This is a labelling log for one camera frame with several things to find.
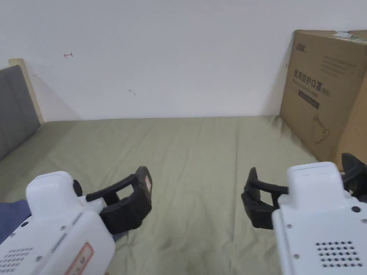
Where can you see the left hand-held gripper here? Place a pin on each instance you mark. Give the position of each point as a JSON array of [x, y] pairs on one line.
[[57, 229]]

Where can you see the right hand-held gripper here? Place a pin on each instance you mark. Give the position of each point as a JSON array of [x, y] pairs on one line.
[[321, 223]]

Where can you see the bed with pale green sheet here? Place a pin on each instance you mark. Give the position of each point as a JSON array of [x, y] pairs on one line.
[[189, 154]]

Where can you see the brown cardboard carton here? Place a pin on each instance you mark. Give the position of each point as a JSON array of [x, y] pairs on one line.
[[321, 86]]

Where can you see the dark blue shirt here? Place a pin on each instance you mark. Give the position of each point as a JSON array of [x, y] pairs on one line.
[[13, 217]]

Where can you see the grey padded headboard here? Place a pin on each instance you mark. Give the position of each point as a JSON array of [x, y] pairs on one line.
[[15, 108]]

